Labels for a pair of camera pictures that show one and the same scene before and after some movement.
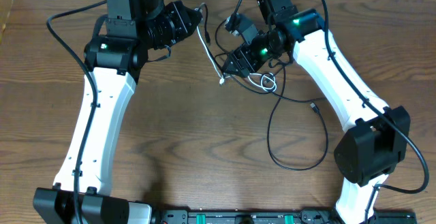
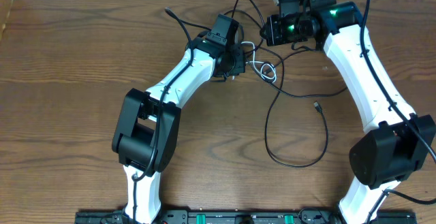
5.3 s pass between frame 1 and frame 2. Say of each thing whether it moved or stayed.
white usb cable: moved
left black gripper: moved
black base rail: stayed
